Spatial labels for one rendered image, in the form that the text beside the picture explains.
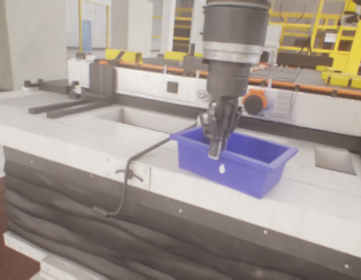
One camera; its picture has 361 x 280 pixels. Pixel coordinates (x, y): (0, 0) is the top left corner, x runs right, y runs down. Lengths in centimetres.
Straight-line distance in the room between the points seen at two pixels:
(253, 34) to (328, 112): 55
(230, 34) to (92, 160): 46
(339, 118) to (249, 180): 49
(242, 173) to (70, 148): 45
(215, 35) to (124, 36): 747
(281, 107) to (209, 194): 46
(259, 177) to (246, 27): 26
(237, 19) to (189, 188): 35
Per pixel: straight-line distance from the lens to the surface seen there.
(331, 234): 61
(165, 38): 599
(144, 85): 114
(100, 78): 123
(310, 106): 98
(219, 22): 48
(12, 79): 552
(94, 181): 82
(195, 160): 61
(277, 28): 1116
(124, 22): 795
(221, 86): 50
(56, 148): 82
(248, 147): 68
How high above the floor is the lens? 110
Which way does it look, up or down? 19 degrees down
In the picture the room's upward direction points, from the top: 5 degrees clockwise
